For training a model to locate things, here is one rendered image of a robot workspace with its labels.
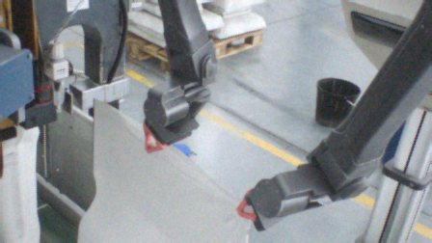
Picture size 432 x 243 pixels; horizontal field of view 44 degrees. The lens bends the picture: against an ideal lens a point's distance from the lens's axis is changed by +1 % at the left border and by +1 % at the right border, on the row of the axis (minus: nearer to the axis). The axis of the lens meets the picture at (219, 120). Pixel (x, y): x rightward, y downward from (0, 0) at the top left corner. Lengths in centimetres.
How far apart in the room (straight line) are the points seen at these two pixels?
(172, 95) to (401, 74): 44
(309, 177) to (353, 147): 10
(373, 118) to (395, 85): 7
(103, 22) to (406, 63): 84
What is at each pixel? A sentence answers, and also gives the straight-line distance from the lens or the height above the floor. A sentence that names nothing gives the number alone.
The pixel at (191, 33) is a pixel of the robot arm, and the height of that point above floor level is 135.
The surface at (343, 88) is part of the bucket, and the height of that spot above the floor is 20.
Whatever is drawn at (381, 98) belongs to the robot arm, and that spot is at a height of 140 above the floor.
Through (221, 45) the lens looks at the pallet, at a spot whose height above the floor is 12.
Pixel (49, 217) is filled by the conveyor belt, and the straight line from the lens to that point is 201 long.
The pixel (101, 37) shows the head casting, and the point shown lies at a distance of 129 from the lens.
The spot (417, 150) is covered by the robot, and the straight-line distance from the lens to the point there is 139.
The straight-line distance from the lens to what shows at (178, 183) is 106.
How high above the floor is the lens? 164
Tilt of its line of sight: 28 degrees down
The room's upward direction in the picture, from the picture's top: 8 degrees clockwise
